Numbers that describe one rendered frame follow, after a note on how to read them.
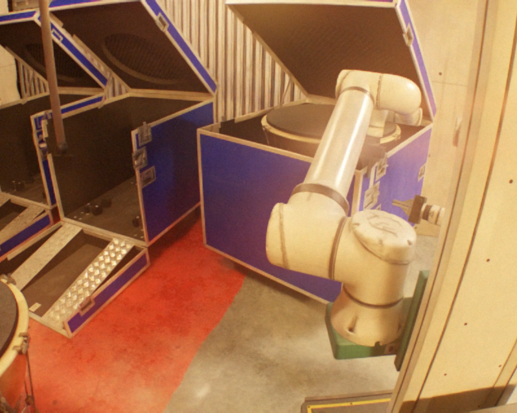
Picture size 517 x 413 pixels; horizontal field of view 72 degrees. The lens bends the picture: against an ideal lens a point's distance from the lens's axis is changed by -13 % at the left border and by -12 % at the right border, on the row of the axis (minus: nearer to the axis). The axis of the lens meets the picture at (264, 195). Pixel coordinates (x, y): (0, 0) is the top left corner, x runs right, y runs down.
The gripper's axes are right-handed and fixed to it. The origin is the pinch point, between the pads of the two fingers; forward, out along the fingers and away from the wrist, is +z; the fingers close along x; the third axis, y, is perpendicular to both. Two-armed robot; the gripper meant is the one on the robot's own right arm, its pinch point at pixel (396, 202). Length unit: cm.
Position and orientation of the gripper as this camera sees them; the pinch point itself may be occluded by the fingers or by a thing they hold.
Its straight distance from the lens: 198.3
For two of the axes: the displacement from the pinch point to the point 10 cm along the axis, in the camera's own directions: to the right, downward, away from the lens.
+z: -7.8, -2.7, 5.6
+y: -5.6, -0.7, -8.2
